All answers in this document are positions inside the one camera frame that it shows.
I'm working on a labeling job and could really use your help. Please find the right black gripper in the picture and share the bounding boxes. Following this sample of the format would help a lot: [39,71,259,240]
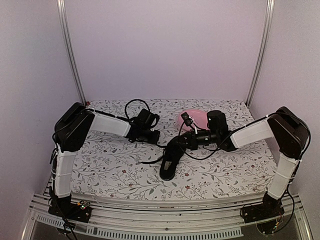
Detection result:
[172,128,219,151]

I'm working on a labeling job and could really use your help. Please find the pink plate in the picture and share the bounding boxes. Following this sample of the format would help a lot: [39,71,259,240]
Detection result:
[177,108,209,130]

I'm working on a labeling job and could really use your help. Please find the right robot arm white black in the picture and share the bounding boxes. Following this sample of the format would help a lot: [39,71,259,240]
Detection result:
[178,106,311,218]

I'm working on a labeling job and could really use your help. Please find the black shoe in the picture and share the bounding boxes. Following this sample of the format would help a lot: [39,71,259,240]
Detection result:
[159,136,186,181]

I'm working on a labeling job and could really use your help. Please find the aluminium frame post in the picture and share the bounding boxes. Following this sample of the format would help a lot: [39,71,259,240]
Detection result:
[245,0,275,108]
[56,0,87,105]

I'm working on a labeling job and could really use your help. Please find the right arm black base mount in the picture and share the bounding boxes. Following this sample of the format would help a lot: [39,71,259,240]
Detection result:
[239,201,285,223]

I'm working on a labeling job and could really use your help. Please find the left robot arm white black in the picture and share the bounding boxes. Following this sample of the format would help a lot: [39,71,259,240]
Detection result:
[52,102,160,217]

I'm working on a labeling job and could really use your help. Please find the floral patterned table mat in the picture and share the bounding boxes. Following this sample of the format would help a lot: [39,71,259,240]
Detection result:
[70,99,277,201]

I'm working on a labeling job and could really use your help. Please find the left aluminium frame post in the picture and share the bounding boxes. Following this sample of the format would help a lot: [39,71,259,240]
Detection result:
[56,0,87,105]

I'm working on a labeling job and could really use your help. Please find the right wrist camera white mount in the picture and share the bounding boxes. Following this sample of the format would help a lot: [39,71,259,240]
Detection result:
[180,112,199,135]

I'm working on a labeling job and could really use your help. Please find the right aluminium frame post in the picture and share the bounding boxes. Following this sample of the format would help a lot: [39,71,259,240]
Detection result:
[245,0,275,108]

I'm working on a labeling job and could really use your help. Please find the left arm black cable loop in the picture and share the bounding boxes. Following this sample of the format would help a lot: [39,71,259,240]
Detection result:
[124,99,151,121]

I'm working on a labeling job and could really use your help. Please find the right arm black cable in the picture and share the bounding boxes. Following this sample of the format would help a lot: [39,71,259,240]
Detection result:
[184,146,226,161]

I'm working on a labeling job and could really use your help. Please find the black shoelace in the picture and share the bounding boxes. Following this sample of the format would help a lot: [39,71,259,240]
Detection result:
[138,144,184,164]

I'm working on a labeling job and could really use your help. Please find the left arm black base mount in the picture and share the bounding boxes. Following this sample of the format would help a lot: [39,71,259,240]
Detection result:
[48,198,93,223]

